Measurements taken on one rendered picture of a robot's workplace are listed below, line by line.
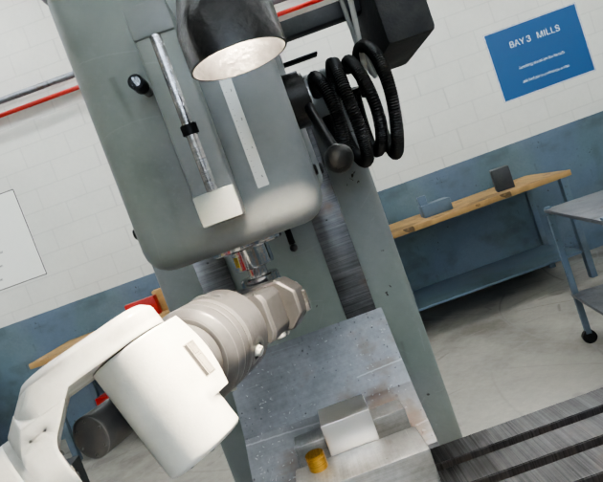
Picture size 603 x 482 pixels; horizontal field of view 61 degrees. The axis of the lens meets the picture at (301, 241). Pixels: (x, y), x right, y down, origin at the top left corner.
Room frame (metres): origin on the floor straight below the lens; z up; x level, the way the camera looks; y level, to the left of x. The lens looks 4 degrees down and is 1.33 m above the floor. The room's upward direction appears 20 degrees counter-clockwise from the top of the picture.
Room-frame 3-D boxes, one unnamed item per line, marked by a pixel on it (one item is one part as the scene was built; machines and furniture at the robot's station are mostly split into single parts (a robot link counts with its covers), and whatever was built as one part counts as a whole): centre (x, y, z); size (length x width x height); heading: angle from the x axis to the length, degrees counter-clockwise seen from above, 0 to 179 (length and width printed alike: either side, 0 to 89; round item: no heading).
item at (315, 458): (0.56, 0.07, 1.05); 0.02 x 0.02 x 0.02
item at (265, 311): (0.52, 0.09, 1.23); 0.13 x 0.12 x 0.10; 69
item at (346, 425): (0.61, 0.02, 1.05); 0.06 x 0.05 x 0.06; 91
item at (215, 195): (0.50, 0.06, 1.45); 0.04 x 0.04 x 0.21; 0
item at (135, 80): (0.50, 0.09, 1.49); 0.06 x 0.01 x 0.01; 0
